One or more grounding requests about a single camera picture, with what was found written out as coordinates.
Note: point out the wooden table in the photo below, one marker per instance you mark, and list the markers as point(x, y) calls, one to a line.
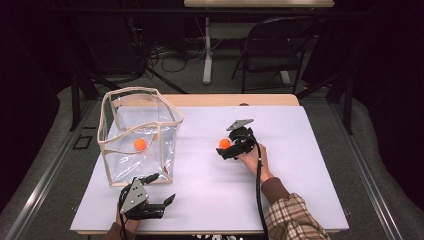
point(213, 100)

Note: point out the black folding chair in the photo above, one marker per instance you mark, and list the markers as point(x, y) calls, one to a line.
point(276, 50)

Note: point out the person's left hand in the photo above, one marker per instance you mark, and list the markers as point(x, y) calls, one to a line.
point(130, 225)

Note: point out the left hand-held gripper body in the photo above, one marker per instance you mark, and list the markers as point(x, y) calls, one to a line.
point(135, 196)

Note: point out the black floor socket frame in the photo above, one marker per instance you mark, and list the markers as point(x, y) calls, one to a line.
point(75, 142)

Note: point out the white table board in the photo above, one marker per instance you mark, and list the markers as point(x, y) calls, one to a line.
point(206, 186)

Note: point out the white desk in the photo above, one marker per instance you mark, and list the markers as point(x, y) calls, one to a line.
point(208, 50)

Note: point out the transparent bag with beige trim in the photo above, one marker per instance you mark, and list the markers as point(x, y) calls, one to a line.
point(133, 166)

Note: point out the aluminium rail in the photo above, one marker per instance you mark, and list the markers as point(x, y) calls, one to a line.
point(43, 180)
point(370, 186)

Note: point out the orange ball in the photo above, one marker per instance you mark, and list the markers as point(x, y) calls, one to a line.
point(224, 143)
point(140, 144)

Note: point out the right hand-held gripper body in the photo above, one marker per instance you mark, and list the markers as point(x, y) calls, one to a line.
point(241, 140)

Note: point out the black metal stand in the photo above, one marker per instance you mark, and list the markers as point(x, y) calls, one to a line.
point(348, 100)
point(76, 100)

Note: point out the person's right hand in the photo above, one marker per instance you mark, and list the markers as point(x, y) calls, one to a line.
point(253, 163)

